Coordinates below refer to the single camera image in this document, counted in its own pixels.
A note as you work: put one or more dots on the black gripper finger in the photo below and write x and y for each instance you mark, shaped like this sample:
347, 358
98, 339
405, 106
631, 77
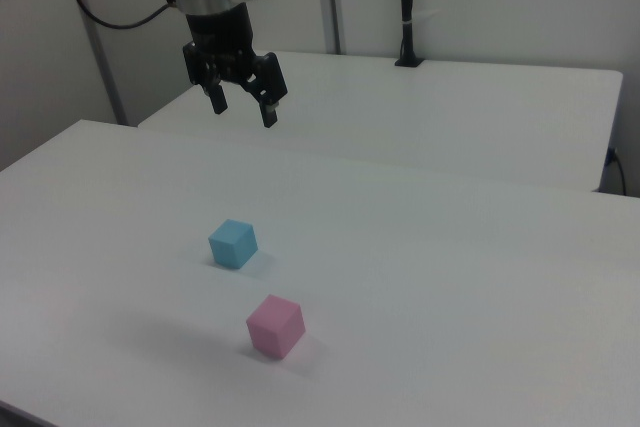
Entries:
218, 99
270, 114

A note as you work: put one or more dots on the blue cube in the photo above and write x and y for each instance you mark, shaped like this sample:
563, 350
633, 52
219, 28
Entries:
231, 244

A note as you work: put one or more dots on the black camera stand pole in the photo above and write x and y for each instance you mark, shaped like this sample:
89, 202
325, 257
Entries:
407, 7

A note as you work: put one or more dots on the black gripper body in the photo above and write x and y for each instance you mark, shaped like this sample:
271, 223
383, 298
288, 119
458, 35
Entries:
220, 32

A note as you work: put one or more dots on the white side table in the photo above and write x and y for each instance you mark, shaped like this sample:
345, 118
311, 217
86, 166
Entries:
400, 112

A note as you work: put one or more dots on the pink cube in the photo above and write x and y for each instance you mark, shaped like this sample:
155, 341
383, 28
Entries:
275, 327

